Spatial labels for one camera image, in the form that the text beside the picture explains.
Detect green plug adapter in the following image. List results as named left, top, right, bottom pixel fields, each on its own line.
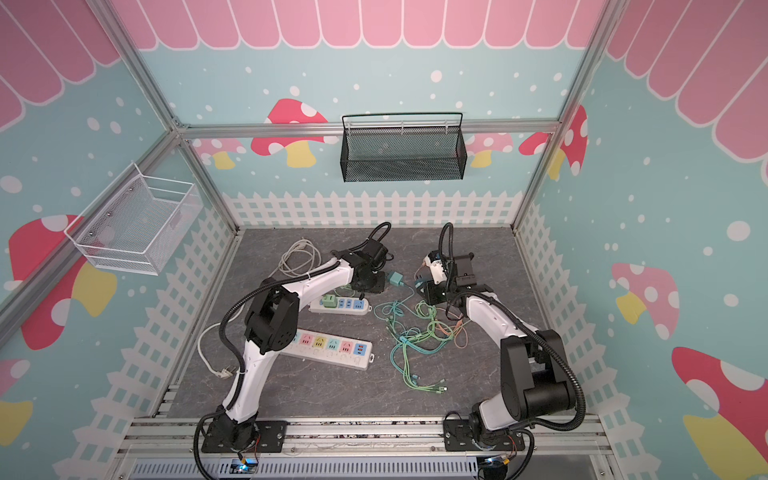
left=414, top=269, right=432, bottom=284
left=320, top=294, right=338, bottom=308

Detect small white blue power strip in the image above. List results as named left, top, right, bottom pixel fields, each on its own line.
left=309, top=295, right=372, bottom=316

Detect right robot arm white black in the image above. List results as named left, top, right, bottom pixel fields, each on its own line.
left=424, top=222, right=587, bottom=479

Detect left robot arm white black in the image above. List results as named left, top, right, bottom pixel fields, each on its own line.
left=192, top=221, right=392, bottom=479

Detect teal plug adapter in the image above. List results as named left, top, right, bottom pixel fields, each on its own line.
left=387, top=271, right=405, bottom=286

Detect large white colourful power strip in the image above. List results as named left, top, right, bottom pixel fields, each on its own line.
left=280, top=329, right=375, bottom=370

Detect tangled green charging cables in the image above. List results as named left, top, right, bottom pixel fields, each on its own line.
left=341, top=281, right=475, bottom=397

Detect white coiled power cord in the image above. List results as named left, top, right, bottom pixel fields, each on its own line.
left=196, top=238, right=323, bottom=380

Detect black wire mesh basket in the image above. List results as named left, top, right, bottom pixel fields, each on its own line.
left=340, top=112, right=468, bottom=182

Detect grey slotted cable duct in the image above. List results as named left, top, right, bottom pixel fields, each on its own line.
left=128, top=457, right=481, bottom=480

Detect white wire mesh basket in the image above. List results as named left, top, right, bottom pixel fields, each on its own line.
left=64, top=164, right=204, bottom=276

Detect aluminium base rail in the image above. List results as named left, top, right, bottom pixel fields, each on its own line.
left=117, top=415, right=612, bottom=458

